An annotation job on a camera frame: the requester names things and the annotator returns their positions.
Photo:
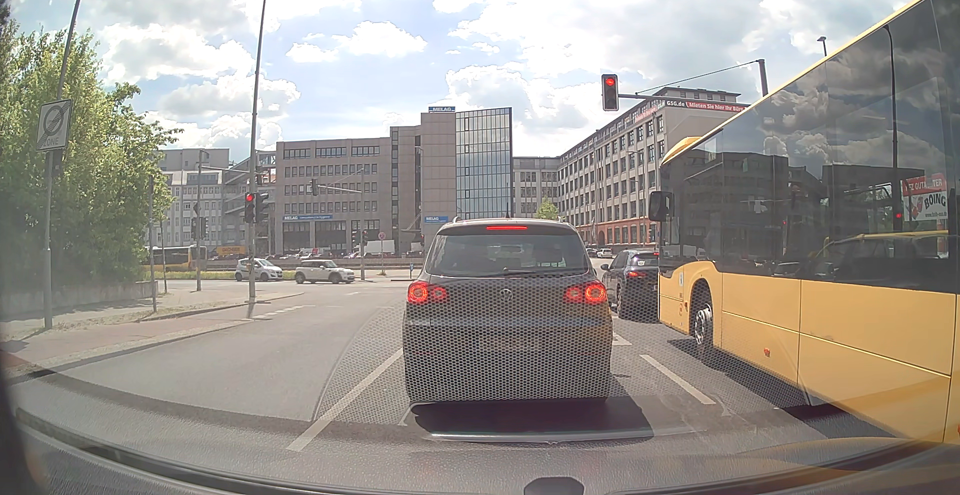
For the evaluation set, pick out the small green tree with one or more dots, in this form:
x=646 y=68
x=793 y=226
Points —
x=547 y=211

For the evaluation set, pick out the lamp post with round sign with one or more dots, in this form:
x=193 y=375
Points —
x=54 y=127

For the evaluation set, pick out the grey car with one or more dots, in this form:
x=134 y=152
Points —
x=507 y=330

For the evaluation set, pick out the thin pole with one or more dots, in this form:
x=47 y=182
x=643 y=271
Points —
x=151 y=255

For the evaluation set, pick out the low concrete wall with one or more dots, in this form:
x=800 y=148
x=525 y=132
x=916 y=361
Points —
x=75 y=295

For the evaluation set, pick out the dark car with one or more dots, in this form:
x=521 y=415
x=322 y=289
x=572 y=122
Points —
x=634 y=277

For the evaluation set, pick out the car's own bonnet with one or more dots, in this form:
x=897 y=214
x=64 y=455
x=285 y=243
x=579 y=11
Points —
x=225 y=472

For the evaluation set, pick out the yellow bus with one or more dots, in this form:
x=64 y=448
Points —
x=847 y=330
x=174 y=256

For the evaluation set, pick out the grey asphalt road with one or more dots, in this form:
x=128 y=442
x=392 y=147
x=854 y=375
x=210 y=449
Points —
x=247 y=360

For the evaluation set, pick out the green trees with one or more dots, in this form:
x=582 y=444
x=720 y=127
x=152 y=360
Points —
x=82 y=172

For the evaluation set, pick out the traffic light gantry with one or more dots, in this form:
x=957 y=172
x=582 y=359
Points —
x=337 y=189

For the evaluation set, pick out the white van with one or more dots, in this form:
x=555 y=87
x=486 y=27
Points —
x=379 y=247

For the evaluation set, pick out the white car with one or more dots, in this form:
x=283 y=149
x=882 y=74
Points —
x=324 y=272

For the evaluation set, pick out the lamp post with traffic light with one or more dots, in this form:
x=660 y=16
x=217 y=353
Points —
x=253 y=180

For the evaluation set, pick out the long grey brick building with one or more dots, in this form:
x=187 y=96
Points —
x=615 y=180

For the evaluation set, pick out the road markings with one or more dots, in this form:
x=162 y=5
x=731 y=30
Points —
x=352 y=395

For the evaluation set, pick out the traffic light on pole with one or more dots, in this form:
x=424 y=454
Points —
x=199 y=225

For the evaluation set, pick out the silver car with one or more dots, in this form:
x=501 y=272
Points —
x=259 y=270

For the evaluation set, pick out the reddish paved pavement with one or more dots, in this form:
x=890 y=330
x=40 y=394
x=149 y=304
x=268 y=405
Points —
x=112 y=326

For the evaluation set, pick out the grass verge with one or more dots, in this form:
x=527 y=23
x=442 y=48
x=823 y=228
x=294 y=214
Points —
x=187 y=274

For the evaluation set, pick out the beige office building with glass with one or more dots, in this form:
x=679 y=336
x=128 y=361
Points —
x=360 y=187

